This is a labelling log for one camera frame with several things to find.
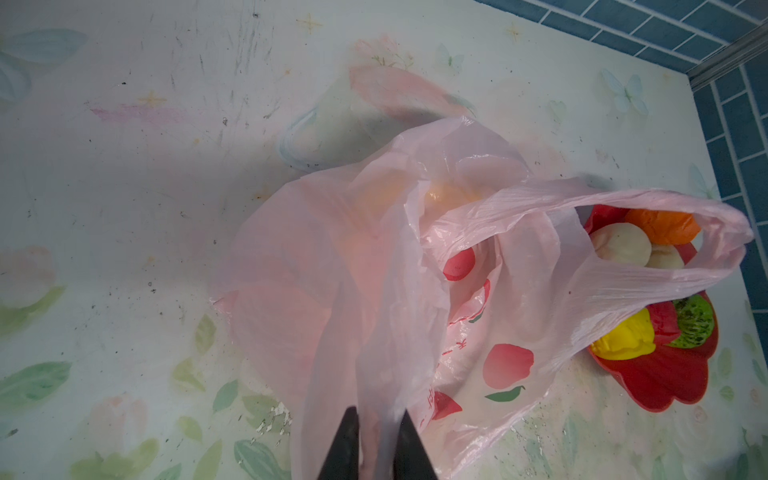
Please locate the yellow fake lemon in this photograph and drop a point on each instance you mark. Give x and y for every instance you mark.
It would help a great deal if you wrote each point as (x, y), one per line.
(633, 338)

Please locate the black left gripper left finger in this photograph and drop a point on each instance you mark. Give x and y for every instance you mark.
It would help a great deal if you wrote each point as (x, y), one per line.
(342, 460)

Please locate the red flower-shaped plate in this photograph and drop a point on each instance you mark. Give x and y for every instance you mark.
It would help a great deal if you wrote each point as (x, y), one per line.
(667, 375)

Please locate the aluminium corner post right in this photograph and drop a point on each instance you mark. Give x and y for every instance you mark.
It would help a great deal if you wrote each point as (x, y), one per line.
(728, 58)

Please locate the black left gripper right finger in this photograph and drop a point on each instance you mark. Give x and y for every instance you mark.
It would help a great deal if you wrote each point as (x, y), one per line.
(411, 461)

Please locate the red fake strawberry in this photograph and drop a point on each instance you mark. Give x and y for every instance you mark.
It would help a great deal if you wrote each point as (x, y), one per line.
(664, 321)

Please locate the orange fake tangerine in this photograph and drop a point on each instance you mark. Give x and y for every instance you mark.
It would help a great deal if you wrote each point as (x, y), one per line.
(665, 227)

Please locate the green fake fruit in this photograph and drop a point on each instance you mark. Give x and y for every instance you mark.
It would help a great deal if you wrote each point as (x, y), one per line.
(695, 320)

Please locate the pink plastic bag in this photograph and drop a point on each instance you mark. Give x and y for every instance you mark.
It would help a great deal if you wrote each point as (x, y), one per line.
(438, 280)

